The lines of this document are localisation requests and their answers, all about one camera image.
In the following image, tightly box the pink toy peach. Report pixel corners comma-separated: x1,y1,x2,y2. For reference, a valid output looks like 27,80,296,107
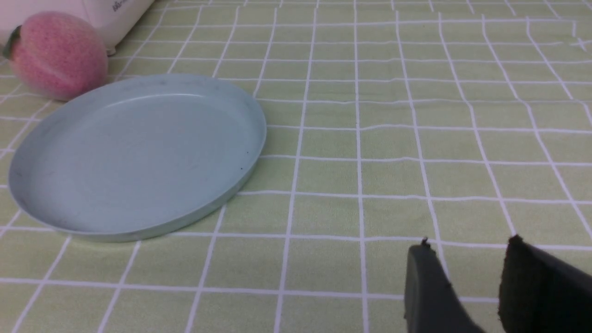
2,11,108,101

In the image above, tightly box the green checkered tablecloth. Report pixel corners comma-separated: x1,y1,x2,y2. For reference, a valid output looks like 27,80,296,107
0,0,592,333

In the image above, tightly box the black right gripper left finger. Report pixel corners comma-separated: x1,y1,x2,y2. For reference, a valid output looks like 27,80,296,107
404,238,483,333

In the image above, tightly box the light blue round plate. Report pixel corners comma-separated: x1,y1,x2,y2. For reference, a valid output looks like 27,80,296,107
7,74,267,242

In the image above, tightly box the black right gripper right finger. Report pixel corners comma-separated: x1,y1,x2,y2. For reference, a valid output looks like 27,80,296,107
498,235,592,333

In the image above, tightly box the white two-slot toaster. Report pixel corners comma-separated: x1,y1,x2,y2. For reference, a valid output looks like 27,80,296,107
0,0,154,55

